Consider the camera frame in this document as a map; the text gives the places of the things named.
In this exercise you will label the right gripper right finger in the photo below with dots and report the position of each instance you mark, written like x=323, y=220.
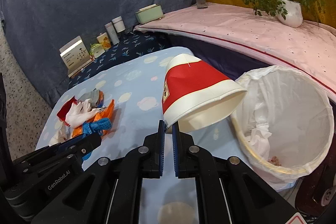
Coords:
x=192, y=161

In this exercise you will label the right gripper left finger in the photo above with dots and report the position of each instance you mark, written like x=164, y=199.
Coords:
x=145, y=161

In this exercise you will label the white lined trash bin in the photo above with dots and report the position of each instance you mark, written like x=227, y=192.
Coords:
x=285, y=124

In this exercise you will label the small crumpled white tissue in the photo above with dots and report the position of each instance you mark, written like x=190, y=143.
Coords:
x=60, y=136

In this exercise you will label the blue crumpled scrap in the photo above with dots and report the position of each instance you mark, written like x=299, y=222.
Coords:
x=99, y=127

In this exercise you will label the orange plastic wrapper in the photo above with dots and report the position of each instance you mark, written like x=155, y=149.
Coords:
x=107, y=113

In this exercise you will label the red paper packet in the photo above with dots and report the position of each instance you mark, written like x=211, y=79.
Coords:
x=65, y=109

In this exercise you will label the navy patterned cloth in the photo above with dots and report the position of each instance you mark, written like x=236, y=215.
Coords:
x=135, y=45

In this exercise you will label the green yellow small packet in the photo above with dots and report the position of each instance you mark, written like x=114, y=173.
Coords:
x=96, y=50

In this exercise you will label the white open product box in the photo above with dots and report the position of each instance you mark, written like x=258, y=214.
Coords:
x=75, y=55

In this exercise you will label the orange cream small box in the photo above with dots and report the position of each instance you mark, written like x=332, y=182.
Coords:
x=104, y=40

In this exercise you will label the white jar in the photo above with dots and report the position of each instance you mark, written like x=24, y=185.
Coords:
x=119, y=24

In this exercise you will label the mint green tissue box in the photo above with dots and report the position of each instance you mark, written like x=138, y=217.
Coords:
x=149, y=13

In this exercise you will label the pink cloth covered shelf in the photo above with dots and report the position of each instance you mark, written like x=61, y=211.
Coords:
x=309, y=48

